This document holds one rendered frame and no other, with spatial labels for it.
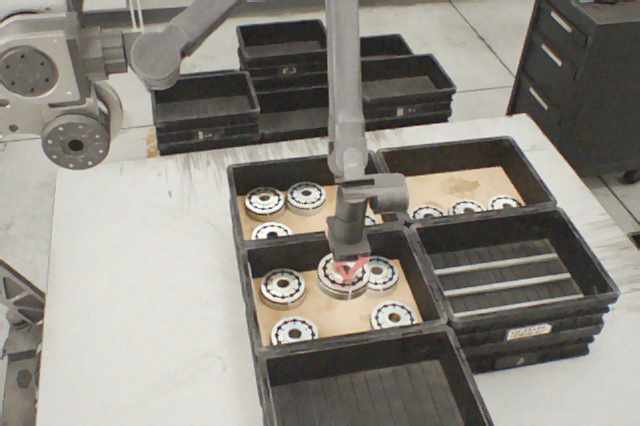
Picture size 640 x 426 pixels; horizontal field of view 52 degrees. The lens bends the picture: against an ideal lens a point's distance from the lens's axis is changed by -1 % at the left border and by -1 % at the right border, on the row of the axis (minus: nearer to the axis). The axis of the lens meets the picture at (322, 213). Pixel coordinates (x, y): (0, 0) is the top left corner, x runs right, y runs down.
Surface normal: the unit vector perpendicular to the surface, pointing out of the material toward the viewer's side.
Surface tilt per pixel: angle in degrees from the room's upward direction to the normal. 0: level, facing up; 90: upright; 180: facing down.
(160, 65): 48
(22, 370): 0
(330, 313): 0
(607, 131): 90
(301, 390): 0
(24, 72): 90
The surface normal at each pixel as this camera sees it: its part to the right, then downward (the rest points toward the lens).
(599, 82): 0.23, 0.66
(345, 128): 0.14, 0.00
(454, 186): 0.03, -0.73
